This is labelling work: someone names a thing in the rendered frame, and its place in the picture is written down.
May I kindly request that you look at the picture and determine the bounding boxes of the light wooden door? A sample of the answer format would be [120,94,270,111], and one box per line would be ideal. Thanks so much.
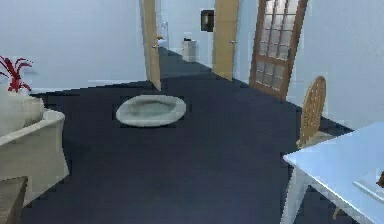
[140,0,162,91]
[212,0,240,81]

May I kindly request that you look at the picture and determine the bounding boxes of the brown wooden side table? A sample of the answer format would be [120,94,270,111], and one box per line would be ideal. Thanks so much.
[0,176,29,224]

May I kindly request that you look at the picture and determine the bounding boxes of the dark framed picture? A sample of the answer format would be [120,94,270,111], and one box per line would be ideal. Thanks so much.
[200,9,215,33]

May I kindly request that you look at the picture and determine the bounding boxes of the wooden chair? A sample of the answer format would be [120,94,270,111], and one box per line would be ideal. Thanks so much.
[295,75,336,150]

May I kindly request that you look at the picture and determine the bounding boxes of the grey round pet bed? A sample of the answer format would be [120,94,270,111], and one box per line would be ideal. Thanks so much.
[115,94,187,128]

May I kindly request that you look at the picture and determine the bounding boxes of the red house plant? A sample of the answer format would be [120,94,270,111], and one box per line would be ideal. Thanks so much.
[0,55,34,94]

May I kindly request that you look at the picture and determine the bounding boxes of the grey waste bin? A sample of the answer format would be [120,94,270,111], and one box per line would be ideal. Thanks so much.
[181,37,198,63]

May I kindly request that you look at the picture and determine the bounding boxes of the white table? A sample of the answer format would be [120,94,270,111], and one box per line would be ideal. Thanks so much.
[280,121,384,224]

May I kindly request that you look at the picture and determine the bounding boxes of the brown glass panel door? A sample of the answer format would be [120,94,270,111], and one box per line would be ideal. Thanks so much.
[248,0,309,101]

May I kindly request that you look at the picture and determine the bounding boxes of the beige armchair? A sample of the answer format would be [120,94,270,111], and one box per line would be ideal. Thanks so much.
[0,89,70,205]

